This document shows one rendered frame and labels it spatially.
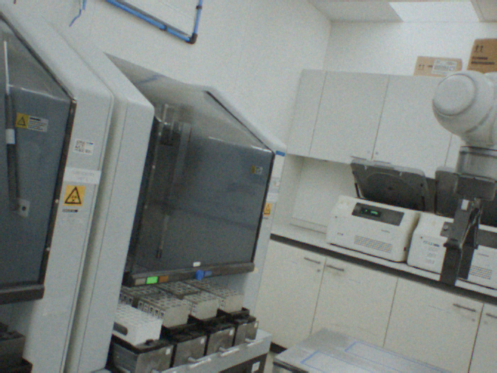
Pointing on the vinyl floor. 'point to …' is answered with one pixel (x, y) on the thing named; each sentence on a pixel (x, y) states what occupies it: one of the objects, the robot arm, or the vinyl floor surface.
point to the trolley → (346, 357)
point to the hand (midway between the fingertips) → (455, 274)
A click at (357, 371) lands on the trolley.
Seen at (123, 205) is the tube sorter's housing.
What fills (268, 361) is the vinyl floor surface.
